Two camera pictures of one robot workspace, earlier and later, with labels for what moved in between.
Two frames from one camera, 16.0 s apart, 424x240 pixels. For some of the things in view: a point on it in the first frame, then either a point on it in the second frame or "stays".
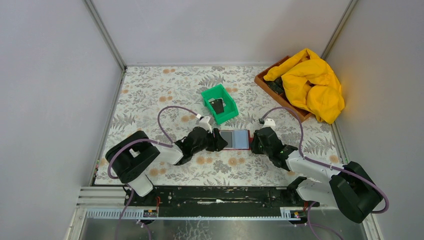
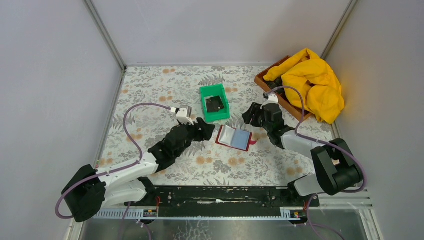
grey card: (227, 136) -> (214, 104)
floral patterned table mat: (218, 126) stays
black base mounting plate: (217, 201) stays
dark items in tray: (277, 86) stays
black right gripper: (253, 144) -> (255, 109)
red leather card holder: (237, 139) stays
